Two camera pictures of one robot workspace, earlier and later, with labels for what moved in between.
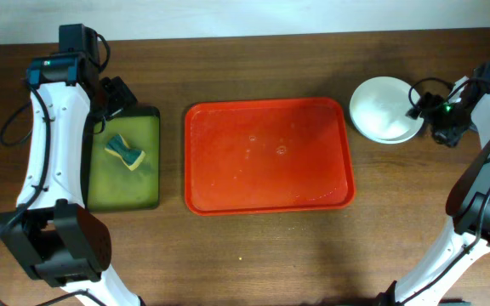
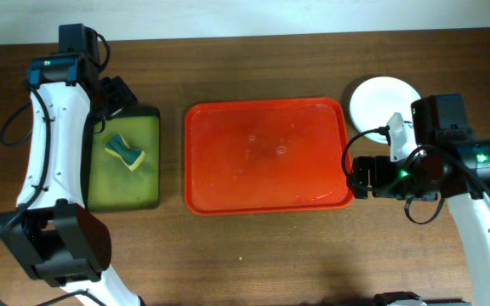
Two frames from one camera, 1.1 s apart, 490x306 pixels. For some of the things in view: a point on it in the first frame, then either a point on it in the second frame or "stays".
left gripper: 117,95 stays
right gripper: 432,104 -> 370,176
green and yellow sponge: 131,157 stays
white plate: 378,107 stays
